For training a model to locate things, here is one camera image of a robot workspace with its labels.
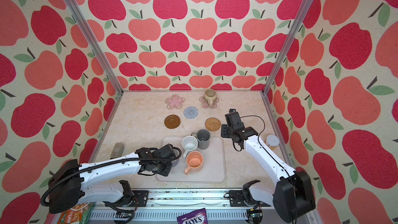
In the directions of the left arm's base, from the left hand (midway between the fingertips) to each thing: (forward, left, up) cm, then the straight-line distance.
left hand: (171, 172), depth 80 cm
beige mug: (+50, -24, +6) cm, 55 cm away
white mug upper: (+16, -9, -1) cm, 19 cm away
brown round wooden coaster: (+33, +3, -2) cm, 34 cm away
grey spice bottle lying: (+12, +31, +1) cm, 33 cm away
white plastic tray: (+1, -22, -1) cm, 23 cm away
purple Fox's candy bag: (-19, -14, -1) cm, 24 cm away
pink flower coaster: (+52, +3, -2) cm, 52 cm away
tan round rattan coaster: (+31, -24, -1) cm, 39 cm away
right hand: (+20, -33, +11) cm, 40 cm away
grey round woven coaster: (+41, -10, -1) cm, 42 cm away
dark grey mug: (+19, -18, +3) cm, 26 cm away
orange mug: (+7, -12, -1) cm, 14 cm away
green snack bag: (-18, +40, -1) cm, 43 cm away
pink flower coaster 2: (+48, -20, -1) cm, 52 cm away
